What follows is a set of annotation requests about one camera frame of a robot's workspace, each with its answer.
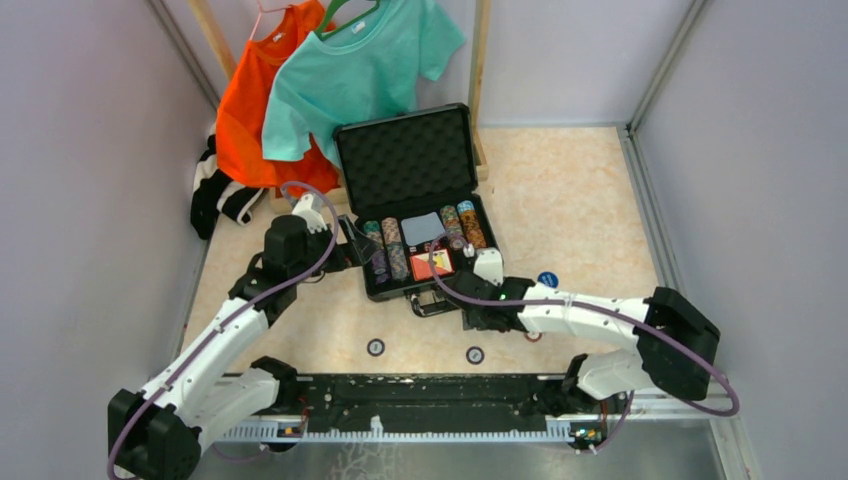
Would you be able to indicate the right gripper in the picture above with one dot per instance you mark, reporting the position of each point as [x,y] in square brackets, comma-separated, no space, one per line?
[472,320]

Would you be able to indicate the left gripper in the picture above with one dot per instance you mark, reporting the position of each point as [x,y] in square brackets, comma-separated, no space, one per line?
[358,250]

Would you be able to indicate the red playing card box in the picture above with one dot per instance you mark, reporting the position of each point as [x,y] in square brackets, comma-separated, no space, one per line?
[424,264]

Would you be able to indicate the blue round button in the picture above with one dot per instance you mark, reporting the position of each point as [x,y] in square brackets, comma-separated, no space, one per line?
[548,279]

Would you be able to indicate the black poker set case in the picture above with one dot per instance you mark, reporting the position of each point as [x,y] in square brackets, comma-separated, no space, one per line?
[410,166]

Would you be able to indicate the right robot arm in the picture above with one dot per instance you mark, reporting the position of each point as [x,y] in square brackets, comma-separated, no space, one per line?
[661,341]

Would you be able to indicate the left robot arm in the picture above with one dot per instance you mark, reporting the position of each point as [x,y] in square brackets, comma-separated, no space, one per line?
[163,429]

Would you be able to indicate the purple chip row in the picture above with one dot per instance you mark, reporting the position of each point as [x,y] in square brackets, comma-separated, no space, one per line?
[380,268]

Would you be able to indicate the green blue chip row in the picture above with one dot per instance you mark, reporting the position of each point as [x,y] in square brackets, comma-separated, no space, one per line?
[373,232]

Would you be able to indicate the purple chip on table right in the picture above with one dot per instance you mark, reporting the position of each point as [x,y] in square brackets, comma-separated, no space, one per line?
[474,355]

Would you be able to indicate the purple chip on table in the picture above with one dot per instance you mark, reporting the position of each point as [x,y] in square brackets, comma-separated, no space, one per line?
[474,355]
[375,347]

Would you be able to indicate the blue backed card deck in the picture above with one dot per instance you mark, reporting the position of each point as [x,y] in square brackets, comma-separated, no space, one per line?
[422,228]

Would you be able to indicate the red white chip right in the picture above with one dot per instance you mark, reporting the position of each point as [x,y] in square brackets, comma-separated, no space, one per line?
[533,337]

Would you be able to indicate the orange red chip row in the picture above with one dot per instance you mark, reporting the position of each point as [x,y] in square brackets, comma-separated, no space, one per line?
[471,225]

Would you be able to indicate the wooden clothes rack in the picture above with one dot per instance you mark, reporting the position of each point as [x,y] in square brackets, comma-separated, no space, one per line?
[218,31]

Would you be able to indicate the green multicolour chip row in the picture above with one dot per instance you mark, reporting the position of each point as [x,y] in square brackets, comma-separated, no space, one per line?
[452,226]

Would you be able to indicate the purple chip on table left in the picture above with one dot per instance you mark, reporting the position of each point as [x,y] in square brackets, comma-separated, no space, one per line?
[375,347]

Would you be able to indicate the black white striped garment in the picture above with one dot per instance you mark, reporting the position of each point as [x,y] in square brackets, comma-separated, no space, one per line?
[214,193]

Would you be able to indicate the orange t-shirt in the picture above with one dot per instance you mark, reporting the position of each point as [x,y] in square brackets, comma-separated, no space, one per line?
[242,110]

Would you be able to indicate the teal t-shirt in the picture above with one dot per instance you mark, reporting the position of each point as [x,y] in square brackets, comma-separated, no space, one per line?
[365,71]

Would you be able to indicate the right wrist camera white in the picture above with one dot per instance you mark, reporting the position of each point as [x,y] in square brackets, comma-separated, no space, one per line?
[489,265]

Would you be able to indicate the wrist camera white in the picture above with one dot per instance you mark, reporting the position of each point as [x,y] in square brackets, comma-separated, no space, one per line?
[489,265]
[309,208]

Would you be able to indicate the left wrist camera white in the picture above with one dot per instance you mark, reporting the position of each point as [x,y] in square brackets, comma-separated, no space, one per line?
[309,208]

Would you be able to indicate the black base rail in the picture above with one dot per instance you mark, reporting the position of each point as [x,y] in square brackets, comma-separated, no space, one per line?
[496,403]

